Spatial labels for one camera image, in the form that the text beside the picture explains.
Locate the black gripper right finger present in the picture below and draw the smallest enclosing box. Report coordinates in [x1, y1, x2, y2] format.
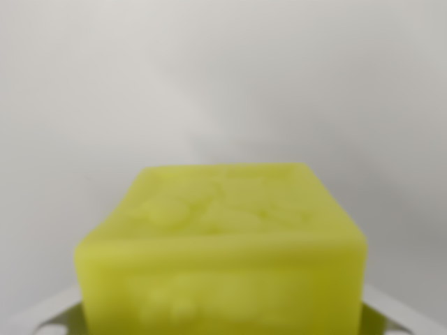
[361, 281, 447, 335]

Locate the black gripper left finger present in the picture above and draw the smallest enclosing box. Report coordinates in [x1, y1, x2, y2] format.
[0, 283, 86, 335]

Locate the yellow embossed cube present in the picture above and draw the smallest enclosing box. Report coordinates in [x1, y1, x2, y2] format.
[73, 162, 368, 335]

